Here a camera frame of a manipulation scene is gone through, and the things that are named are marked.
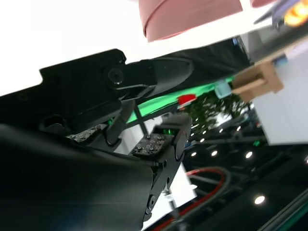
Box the red object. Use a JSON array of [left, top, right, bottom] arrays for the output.
[[178, 94, 197, 106]]

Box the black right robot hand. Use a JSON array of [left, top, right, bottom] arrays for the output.
[[0, 49, 193, 231]]

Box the red cable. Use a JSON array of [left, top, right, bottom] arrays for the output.
[[185, 168, 226, 210]]

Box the black backdrop cloth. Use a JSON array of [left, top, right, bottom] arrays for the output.
[[127, 36, 253, 97]]

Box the pale teal block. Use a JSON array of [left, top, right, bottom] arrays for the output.
[[215, 80, 232, 98]]

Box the black tripod pole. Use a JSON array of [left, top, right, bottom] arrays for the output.
[[133, 101, 150, 138]]

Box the pink plastic bowl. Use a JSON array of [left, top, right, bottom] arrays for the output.
[[139, 0, 167, 37], [142, 0, 244, 43], [249, 0, 280, 8]]

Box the white box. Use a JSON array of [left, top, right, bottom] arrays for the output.
[[250, 55, 308, 145]]

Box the green cloth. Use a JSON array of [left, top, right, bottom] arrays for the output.
[[134, 74, 236, 118]]

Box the brown cardboard box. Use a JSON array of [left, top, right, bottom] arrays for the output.
[[232, 60, 284, 102]]

